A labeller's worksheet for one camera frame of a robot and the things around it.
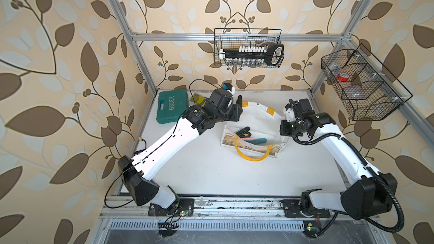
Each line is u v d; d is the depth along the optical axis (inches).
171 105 42.2
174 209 28.2
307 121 22.0
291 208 29.0
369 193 15.4
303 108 24.4
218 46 37.9
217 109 20.1
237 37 35.5
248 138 38.1
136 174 15.5
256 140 37.9
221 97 19.8
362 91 28.3
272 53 32.8
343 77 31.7
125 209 29.7
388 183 15.5
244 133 37.8
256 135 38.2
